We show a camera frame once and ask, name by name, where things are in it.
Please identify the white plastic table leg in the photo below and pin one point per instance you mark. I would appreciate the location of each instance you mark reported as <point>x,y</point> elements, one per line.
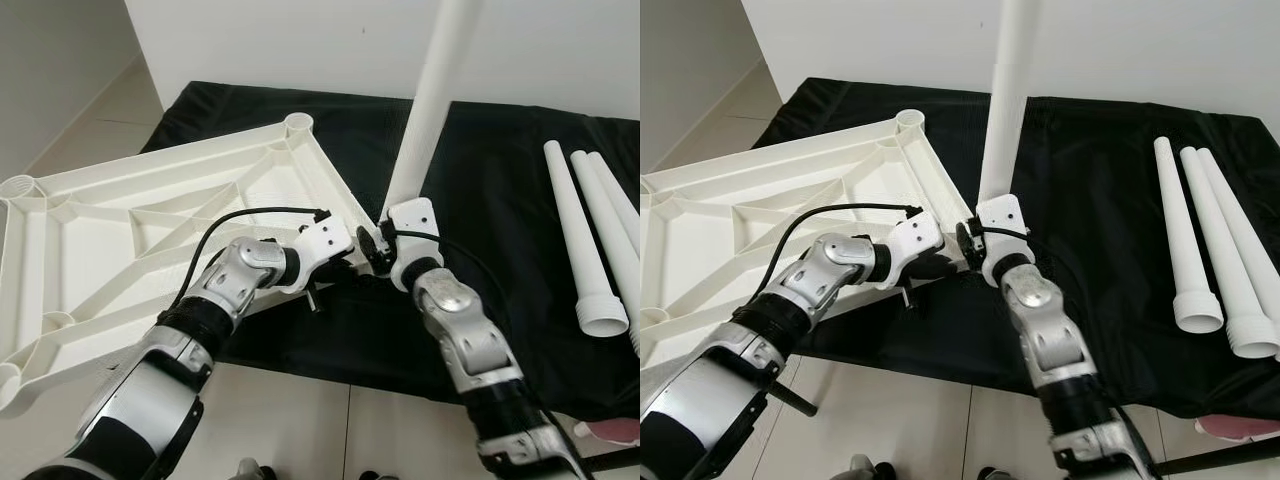
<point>1245,240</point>
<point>1185,250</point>
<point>585,250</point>
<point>612,240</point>
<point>618,190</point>
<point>430,100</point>
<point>1225,260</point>
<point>1008,100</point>

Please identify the white plastic table top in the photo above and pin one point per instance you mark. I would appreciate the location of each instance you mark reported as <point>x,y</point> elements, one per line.
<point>100,260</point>
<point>720,240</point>

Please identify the black table cloth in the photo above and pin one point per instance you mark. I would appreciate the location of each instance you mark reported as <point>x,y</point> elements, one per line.
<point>480,200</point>
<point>1090,200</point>

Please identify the grey left robot foot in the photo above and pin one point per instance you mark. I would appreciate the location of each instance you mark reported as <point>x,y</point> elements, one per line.
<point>861,469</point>
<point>249,470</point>

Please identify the pink slipper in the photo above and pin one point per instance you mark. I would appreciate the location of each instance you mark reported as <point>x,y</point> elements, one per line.
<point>612,432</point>
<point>1240,428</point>

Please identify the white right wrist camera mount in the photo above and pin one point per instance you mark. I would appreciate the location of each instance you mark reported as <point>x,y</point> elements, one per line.
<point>415,225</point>
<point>1002,220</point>

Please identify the black metal table frame leg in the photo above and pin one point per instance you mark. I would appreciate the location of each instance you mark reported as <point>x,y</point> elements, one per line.
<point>797,400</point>

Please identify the black metal table frame bar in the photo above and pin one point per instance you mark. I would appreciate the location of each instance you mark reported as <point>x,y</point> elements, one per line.
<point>1220,455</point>
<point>610,460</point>

